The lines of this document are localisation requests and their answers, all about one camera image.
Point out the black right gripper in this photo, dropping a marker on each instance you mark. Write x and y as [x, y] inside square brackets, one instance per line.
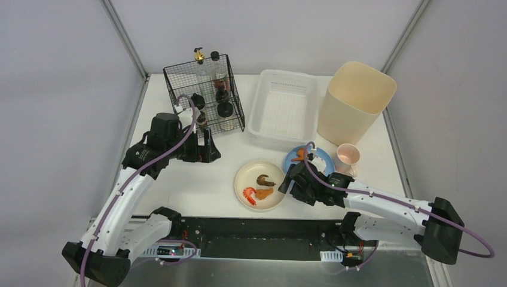
[296, 180]

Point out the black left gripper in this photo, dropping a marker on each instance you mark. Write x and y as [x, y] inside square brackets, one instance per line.
[201, 150]

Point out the cream round plate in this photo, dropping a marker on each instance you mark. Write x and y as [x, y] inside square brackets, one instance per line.
[256, 185]

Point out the small dark taped spice jar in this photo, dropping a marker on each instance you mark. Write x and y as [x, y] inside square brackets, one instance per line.
[202, 121]

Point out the blue round plate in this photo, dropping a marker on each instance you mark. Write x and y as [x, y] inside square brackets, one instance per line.
[320, 159]

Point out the spice jar black lid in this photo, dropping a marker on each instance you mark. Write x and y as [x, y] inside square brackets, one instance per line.
[198, 101]
[222, 96]
[225, 112]

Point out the dark sauce bottle red label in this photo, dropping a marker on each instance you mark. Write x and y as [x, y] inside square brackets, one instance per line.
[219, 72]

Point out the clear bottle gold spout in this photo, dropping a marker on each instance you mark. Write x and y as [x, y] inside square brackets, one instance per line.
[202, 72]

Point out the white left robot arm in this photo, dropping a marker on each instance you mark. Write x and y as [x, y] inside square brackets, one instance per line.
[105, 252]

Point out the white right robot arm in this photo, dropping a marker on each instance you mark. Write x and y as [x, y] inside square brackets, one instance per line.
[434, 226]

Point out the orange fried food piece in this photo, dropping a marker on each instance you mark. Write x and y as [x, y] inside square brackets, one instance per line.
[262, 194]

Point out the brown toy shrimp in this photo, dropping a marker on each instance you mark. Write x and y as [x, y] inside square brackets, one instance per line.
[263, 181]

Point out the red toy shrimp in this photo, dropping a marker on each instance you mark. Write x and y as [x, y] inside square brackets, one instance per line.
[248, 193]

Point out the pink cup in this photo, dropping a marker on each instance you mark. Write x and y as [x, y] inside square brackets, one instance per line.
[347, 157]

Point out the white plastic perforated basket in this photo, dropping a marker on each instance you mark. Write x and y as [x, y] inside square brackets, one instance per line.
[285, 107]

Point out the beige plastic waste bin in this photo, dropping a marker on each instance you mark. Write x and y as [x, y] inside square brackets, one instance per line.
[355, 96]

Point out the black wire basket rack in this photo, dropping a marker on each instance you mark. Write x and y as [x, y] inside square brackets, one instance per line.
[181, 79]

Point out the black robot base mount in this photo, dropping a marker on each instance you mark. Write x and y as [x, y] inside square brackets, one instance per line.
[255, 238]

